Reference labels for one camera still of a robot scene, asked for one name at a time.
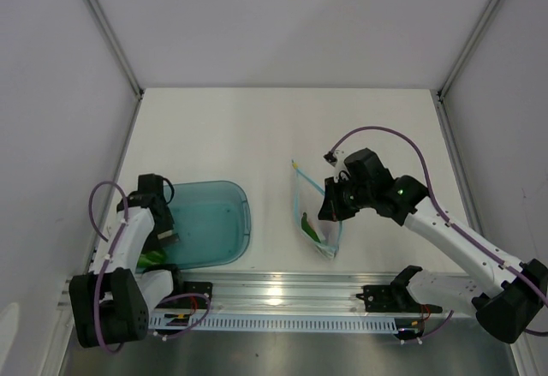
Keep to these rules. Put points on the right aluminium frame post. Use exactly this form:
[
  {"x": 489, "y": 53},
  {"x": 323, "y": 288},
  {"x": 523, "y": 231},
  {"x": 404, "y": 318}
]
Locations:
[{"x": 473, "y": 40}]

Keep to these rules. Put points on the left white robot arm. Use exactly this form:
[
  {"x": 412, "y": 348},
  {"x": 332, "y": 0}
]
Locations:
[{"x": 112, "y": 302}]

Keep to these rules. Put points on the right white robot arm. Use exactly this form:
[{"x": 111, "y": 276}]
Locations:
[{"x": 503, "y": 292}]

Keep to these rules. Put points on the aluminium frame post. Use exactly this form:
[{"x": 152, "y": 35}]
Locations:
[
  {"x": 473, "y": 40},
  {"x": 112, "y": 42}
]

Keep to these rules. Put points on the clear zip top bag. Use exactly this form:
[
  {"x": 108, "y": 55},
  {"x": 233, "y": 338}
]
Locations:
[{"x": 308, "y": 197}]

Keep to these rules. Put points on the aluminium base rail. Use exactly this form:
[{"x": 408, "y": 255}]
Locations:
[{"x": 282, "y": 293}]

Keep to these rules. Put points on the green chili pepper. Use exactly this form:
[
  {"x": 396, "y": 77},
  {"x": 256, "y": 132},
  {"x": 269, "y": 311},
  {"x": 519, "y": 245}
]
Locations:
[{"x": 308, "y": 229}]

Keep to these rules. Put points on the green bell pepper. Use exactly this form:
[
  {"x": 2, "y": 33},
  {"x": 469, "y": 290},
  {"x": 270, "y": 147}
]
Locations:
[{"x": 150, "y": 259}]

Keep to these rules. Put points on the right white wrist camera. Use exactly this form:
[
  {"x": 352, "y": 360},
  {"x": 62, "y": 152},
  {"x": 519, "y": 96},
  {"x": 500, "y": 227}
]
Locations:
[{"x": 333, "y": 157}]

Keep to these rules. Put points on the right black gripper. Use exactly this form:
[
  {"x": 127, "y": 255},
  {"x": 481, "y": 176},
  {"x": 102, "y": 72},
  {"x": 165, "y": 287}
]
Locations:
[{"x": 331, "y": 209}]

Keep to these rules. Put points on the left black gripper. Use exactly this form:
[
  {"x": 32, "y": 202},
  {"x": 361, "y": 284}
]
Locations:
[{"x": 152, "y": 241}]

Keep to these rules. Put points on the purple eggplant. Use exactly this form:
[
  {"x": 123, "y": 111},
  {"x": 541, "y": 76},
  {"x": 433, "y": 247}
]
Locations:
[{"x": 328, "y": 231}]

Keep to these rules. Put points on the white slotted cable duct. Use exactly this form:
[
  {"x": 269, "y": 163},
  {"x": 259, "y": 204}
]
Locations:
[{"x": 355, "y": 324}]

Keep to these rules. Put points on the left aluminium frame post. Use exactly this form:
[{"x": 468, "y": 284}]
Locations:
[{"x": 112, "y": 42}]

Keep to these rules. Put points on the blue plastic tray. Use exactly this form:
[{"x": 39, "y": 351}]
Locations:
[{"x": 213, "y": 222}]

